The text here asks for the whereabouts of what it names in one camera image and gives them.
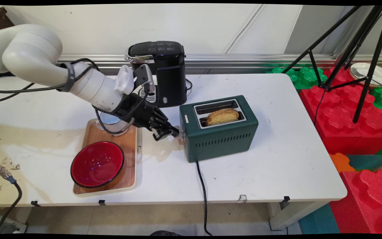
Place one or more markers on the white plate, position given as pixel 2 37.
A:
pixel 381 74

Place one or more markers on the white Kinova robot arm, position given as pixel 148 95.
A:
pixel 35 59

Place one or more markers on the black tripod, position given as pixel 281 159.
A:
pixel 373 63

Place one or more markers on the white table leg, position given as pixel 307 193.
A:
pixel 293 215

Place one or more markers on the teal foam mat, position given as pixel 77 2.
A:
pixel 318 220

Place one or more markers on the red bowl with black rim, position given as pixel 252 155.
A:
pixel 96 164

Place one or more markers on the large red foam block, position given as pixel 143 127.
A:
pixel 370 202
pixel 343 119

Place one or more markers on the black coffee machine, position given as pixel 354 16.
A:
pixel 171 76

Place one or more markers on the wooden serving tray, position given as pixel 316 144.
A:
pixel 129 156

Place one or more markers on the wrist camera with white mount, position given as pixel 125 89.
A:
pixel 128 79

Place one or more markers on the toast bread slice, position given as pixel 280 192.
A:
pixel 222 116

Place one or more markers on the white enamel mug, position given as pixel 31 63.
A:
pixel 124 127

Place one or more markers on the orange foam piece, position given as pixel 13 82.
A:
pixel 340 162

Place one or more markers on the green two-slot toaster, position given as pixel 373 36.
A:
pixel 221 142

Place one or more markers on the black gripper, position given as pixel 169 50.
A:
pixel 138 113

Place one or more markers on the metal fork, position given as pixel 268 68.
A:
pixel 360 73

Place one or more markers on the black table clip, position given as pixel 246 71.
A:
pixel 34 202
pixel 101 202
pixel 286 199

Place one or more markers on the aluminium window rail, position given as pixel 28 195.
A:
pixel 244 61

